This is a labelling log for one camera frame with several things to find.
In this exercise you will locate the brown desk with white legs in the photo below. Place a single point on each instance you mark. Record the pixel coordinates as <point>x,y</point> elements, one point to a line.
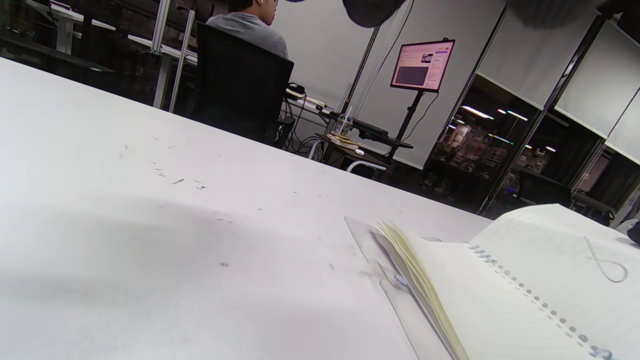
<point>372,146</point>

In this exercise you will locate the clear water bottle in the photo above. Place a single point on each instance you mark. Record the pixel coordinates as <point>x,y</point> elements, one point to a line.
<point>343,125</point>

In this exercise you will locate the monitor with pink screen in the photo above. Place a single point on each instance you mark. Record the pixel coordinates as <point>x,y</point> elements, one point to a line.
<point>422,65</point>

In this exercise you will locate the black keyboard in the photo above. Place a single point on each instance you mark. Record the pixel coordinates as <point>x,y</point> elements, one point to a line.
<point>371,128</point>

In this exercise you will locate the aluminium frame post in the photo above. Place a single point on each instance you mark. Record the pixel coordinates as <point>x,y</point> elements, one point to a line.
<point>162,55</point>
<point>181,65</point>

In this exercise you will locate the black monitor stand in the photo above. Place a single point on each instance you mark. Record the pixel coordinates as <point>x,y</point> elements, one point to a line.
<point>409,117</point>

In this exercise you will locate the white roller blind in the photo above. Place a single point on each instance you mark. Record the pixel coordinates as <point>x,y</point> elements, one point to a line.
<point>600,85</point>
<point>530,65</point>

